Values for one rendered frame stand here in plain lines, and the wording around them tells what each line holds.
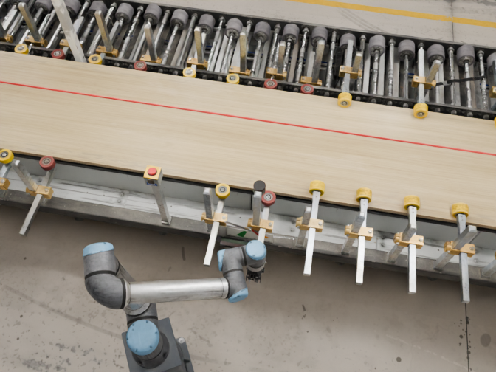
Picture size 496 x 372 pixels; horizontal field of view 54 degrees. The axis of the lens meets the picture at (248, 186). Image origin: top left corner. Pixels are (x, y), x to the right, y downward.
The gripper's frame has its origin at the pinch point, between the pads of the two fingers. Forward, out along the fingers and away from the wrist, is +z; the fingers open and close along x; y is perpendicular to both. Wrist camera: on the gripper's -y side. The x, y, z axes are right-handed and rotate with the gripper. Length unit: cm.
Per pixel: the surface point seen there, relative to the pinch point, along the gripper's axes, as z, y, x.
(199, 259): 82, -37, -43
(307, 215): -25.4, -25.1, 20.8
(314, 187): -16, -48, 23
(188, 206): 20, -43, -47
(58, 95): -10, -88, -137
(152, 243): 82, -42, -79
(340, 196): -9, -49, 38
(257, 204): -28.4, -24.9, -4.1
